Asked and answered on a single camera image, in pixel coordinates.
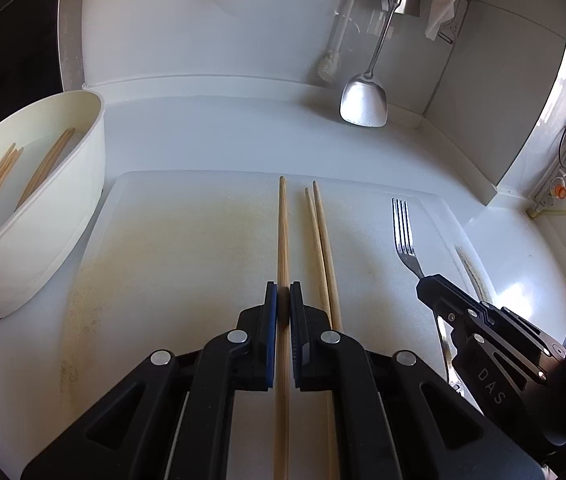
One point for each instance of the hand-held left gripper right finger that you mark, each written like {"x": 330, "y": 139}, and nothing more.
{"x": 297, "y": 320}

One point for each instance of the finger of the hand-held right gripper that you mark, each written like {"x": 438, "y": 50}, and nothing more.
{"x": 488, "y": 385}
{"x": 448, "y": 300}

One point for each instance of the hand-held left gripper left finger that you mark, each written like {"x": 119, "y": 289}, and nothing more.
{"x": 271, "y": 320}

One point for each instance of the metal fork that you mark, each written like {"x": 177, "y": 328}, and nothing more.
{"x": 405, "y": 250}

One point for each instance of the white plastic basin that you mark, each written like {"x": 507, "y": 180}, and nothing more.
{"x": 63, "y": 210}

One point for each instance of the white cutting board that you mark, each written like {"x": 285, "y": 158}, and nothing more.
{"x": 188, "y": 260}

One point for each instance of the metal spatula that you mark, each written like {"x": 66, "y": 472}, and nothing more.
{"x": 363, "y": 102}

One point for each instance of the white bottle brush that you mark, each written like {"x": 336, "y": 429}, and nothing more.
{"x": 328, "y": 67}

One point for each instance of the hanging dish cloth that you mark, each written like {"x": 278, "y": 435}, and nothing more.
{"x": 443, "y": 0}

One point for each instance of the wall hook rail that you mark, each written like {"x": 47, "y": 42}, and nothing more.
{"x": 415, "y": 2}

